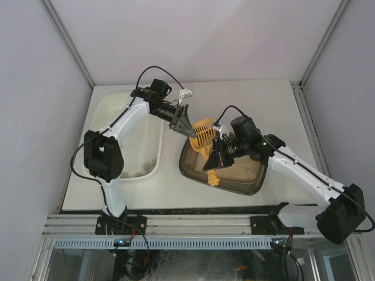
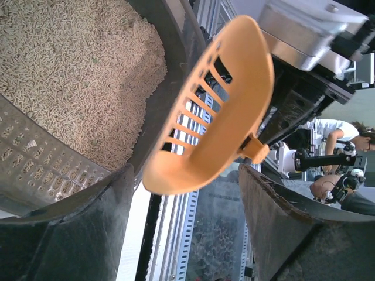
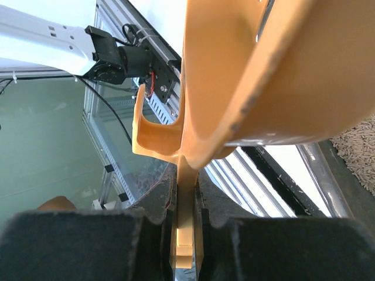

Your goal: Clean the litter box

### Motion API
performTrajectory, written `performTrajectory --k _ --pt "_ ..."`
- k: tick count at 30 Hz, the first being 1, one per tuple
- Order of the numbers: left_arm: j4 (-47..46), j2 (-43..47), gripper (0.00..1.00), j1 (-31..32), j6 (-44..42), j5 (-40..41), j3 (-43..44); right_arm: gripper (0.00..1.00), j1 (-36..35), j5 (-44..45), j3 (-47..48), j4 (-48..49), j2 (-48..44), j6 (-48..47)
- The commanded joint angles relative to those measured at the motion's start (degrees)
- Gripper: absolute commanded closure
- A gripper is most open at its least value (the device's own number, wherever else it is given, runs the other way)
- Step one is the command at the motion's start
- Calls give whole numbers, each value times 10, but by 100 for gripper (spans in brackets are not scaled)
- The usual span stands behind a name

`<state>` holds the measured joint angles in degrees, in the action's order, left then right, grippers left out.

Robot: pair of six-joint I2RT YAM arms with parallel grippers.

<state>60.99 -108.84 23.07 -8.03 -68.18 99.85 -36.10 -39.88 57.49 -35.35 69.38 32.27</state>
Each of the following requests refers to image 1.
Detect yellow litter scoop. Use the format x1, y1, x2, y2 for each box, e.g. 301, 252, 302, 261
188, 116, 220, 187

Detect dark brown litter box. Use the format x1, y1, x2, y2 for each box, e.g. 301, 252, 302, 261
179, 139, 267, 196

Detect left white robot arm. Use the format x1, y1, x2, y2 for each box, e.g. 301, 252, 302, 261
83, 83, 196, 218

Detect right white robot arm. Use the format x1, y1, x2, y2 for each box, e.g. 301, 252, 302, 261
203, 134, 366, 244

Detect white plastic tray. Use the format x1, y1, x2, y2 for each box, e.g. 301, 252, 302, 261
88, 92, 163, 182

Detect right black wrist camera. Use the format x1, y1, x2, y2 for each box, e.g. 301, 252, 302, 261
230, 115, 261, 144

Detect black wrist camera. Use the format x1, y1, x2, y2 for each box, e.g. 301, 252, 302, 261
230, 115, 261, 144
149, 78, 172, 98

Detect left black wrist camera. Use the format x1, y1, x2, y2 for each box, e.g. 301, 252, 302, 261
149, 78, 172, 98

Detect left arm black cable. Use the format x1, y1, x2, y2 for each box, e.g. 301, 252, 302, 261
70, 65, 188, 205

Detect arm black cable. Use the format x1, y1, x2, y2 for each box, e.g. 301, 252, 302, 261
213, 105, 375, 234
70, 65, 188, 205

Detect right aluminium side rail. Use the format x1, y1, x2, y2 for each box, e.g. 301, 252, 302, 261
289, 81, 345, 205

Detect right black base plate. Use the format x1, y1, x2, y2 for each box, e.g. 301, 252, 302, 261
250, 215, 305, 235

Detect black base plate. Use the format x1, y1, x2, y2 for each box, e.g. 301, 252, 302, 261
95, 214, 147, 235
250, 215, 305, 235

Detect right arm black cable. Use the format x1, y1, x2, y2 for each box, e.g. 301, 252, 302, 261
213, 105, 375, 234

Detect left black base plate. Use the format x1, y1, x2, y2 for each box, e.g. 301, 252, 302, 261
95, 214, 147, 235

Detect aluminium front rail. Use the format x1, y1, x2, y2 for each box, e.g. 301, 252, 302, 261
41, 212, 362, 237

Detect left aluminium frame post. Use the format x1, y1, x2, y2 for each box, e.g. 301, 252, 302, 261
40, 0, 95, 90

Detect aluminium frame post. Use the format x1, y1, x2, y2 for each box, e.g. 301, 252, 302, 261
40, 0, 95, 90
299, 0, 351, 87

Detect right aluminium frame post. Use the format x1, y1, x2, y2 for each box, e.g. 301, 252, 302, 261
299, 0, 351, 87

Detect grey slotted cable duct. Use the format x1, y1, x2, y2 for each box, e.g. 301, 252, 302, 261
54, 237, 346, 250

